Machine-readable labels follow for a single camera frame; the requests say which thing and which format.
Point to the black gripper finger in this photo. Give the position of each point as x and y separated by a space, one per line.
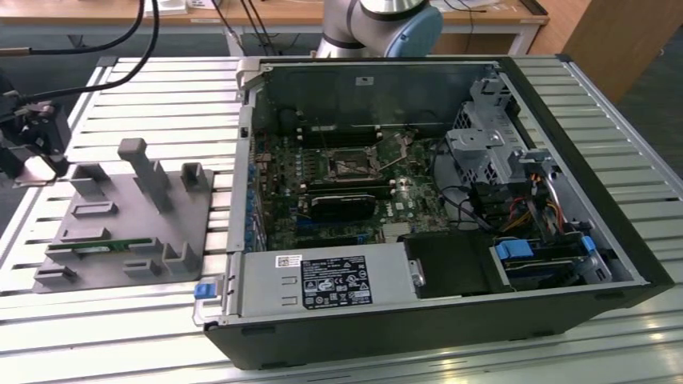
57 136
9 162

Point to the silver square CPU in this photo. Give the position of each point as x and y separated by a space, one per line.
36 173

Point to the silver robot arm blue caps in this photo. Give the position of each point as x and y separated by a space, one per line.
363 24

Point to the CPU socket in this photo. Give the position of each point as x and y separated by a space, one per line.
352 164

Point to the black RAM slot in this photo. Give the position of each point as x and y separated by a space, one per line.
347 188

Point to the green RAM stick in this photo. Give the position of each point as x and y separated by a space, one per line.
115 244

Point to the grey parts rack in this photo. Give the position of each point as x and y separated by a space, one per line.
133 240

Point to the green motherboard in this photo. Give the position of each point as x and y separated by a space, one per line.
283 180

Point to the blue case latch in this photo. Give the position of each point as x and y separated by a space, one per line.
208 291

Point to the silver power supply with label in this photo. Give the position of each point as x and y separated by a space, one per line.
267 280

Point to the black expansion card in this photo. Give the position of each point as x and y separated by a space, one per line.
342 208

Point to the white sticker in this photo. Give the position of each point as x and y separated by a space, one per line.
364 81

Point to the grey metal drive cage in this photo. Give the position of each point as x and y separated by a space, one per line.
480 148

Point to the black open PC case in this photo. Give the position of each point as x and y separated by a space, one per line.
427 344

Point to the blue disk carrier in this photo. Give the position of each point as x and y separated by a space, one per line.
514 250

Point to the small blue clip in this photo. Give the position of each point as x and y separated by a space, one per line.
588 245

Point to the wooden cabinet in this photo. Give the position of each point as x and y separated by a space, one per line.
624 40

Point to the wooden desk white frame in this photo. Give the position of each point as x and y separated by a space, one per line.
240 18

